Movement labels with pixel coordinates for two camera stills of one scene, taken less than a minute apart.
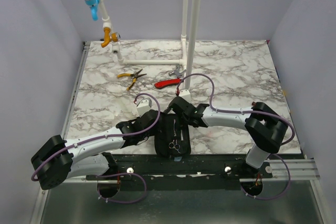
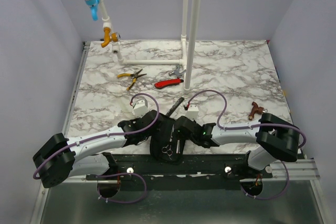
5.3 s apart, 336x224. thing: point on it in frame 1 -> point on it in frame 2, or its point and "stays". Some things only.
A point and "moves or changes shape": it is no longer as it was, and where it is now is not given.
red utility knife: [166, 83] stays
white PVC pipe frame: [188, 44] stays
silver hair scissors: [174, 145] -> [167, 149]
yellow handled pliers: [135, 75] stays
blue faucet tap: [93, 1] stays
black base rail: [180, 172] stays
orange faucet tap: [114, 36] stays
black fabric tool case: [173, 139] moves or changes shape
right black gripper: [176, 106] -> [181, 123]
